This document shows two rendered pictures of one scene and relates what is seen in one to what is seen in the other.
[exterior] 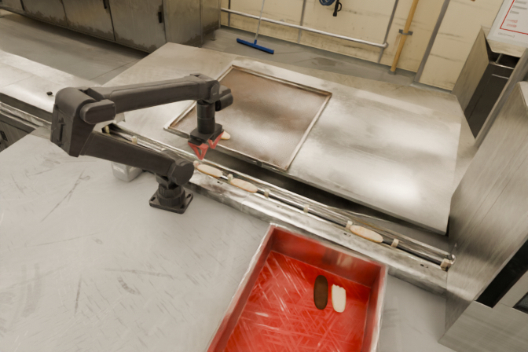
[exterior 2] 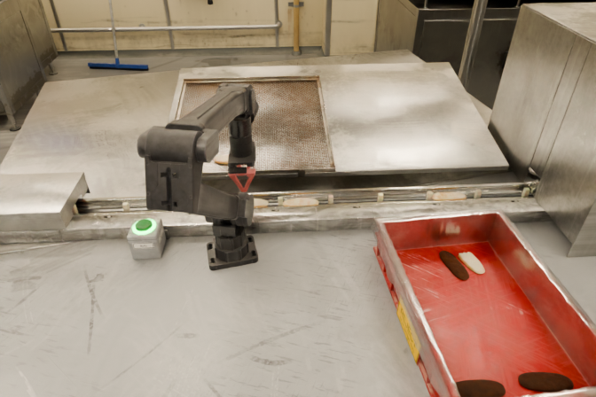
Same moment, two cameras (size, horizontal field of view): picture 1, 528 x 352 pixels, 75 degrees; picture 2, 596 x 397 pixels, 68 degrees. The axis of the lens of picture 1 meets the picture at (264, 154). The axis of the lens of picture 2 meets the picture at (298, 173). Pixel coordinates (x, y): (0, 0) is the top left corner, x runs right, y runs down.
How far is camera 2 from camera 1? 0.48 m
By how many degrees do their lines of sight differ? 21
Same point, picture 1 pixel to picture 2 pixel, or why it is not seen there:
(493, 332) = not seen: outside the picture
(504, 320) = not seen: outside the picture
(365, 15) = not seen: outside the picture
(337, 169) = (380, 148)
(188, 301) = (348, 338)
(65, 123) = (169, 175)
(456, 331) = (583, 237)
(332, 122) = (341, 105)
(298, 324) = (461, 301)
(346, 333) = (502, 287)
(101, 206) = (152, 298)
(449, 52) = (349, 14)
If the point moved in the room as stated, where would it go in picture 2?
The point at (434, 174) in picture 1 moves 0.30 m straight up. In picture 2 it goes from (465, 120) to (486, 29)
